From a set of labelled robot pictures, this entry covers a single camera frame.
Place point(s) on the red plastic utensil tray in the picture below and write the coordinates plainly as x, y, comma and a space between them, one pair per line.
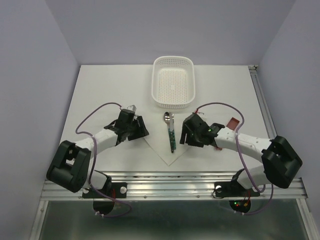
232, 124

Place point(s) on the aluminium front rail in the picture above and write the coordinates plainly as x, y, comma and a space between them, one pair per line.
168, 186

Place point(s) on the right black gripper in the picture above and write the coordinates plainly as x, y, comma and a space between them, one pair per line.
190, 141

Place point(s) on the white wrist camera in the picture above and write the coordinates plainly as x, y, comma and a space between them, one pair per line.
199, 113
131, 108

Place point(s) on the white paper napkin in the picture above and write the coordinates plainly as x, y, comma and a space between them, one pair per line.
161, 146

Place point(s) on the aluminium rail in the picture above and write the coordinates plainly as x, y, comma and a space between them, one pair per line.
267, 118
168, 186

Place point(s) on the green handled spoon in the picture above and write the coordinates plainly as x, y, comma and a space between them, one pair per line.
168, 119

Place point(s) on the aluminium right side rail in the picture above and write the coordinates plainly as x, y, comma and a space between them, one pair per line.
267, 118

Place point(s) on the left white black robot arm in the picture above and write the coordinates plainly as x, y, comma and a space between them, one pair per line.
72, 166

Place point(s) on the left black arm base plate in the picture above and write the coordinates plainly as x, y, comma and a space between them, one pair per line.
109, 202

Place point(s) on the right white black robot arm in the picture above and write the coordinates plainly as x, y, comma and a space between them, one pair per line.
279, 161

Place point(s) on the green handled fork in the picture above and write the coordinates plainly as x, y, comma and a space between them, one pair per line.
171, 132

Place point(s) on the white perforated plastic basket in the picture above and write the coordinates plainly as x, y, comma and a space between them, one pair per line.
173, 84

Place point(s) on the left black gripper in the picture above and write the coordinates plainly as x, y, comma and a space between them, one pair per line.
143, 131

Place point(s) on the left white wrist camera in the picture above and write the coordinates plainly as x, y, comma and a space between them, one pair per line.
131, 108

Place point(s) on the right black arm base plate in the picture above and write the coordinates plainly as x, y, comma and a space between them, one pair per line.
239, 198

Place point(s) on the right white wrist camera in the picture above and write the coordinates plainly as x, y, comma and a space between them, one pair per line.
199, 113

